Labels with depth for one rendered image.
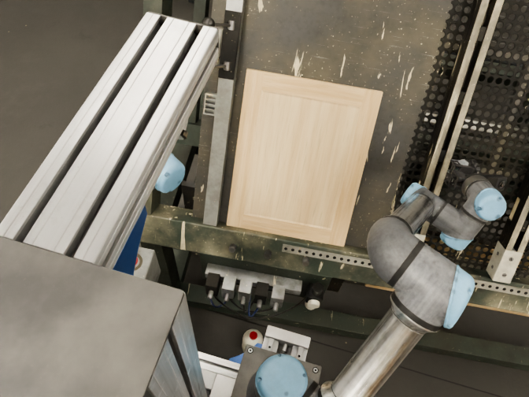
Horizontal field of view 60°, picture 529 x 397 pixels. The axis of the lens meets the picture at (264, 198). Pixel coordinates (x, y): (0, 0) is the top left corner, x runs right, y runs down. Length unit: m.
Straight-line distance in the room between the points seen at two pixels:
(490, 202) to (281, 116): 0.68
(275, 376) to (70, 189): 0.80
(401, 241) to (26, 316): 0.75
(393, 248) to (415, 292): 0.10
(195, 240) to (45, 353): 1.37
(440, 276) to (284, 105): 0.80
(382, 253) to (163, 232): 0.97
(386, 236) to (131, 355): 0.72
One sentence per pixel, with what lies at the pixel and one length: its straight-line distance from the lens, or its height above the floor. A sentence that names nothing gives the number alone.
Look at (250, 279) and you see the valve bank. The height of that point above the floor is 0.74.
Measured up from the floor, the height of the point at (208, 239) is 0.86.
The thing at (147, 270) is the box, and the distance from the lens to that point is 1.61.
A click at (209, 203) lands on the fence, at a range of 1.66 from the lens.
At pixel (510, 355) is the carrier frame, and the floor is 0.18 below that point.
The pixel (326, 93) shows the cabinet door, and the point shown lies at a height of 1.34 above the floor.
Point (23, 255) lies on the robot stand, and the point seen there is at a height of 2.03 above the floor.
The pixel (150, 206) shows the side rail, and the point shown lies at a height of 0.94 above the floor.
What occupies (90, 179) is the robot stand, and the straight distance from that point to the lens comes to 0.44.
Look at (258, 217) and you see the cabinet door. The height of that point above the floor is 0.94.
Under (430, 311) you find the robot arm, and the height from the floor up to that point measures 1.52.
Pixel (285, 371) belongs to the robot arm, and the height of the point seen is 1.27.
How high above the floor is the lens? 2.38
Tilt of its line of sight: 57 degrees down
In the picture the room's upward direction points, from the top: 7 degrees clockwise
